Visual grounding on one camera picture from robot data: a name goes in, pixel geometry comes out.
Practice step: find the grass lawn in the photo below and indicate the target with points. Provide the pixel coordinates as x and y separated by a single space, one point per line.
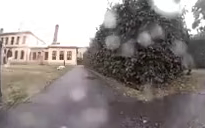
23 80

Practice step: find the distant pale building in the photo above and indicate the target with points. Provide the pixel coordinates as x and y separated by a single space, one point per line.
82 52

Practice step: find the large dark green bush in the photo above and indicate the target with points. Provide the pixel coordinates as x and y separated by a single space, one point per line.
140 63

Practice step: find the small white object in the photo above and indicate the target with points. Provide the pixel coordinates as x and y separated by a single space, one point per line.
60 67

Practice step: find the wet grey asphalt path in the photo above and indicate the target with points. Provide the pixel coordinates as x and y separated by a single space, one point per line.
73 87

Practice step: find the cream building with chimney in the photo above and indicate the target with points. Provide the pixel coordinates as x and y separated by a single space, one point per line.
23 50

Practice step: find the dark green hedge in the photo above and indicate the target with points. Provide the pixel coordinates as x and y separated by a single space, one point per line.
202 50

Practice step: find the leaf-strewn grass strip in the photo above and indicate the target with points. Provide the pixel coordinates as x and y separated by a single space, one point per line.
190 83

